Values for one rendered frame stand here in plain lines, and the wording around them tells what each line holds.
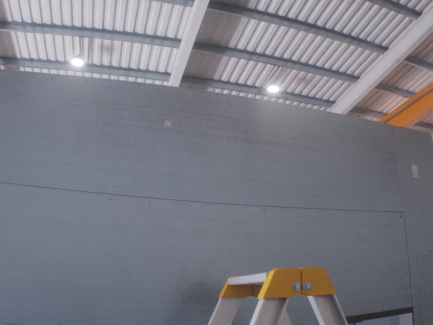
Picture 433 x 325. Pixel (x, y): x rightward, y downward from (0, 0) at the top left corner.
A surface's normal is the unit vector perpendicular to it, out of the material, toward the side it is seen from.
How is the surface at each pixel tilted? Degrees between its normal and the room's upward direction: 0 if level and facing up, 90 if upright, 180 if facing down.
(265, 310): 88
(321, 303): 88
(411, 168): 90
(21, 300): 90
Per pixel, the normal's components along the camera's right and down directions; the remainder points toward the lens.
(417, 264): 0.28, -0.33
